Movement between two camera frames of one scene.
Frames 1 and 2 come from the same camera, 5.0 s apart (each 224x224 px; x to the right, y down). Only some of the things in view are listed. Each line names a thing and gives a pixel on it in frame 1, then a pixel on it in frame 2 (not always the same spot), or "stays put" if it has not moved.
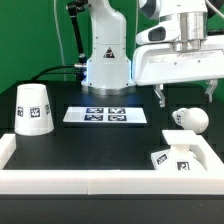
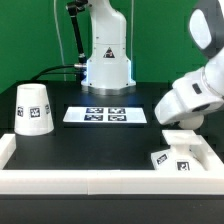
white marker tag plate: (105, 114) stays put
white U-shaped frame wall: (114, 182) stays put
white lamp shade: (33, 114) stays put
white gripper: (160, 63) → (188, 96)
